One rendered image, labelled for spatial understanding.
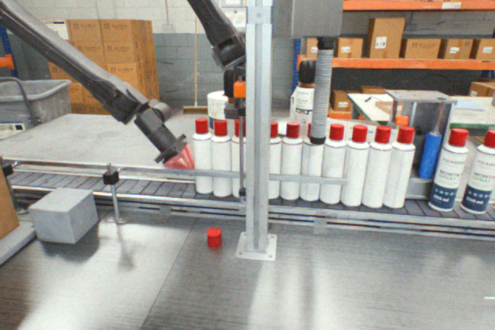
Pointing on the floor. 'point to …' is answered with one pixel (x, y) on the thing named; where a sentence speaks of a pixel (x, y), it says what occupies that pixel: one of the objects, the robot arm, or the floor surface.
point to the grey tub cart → (31, 103)
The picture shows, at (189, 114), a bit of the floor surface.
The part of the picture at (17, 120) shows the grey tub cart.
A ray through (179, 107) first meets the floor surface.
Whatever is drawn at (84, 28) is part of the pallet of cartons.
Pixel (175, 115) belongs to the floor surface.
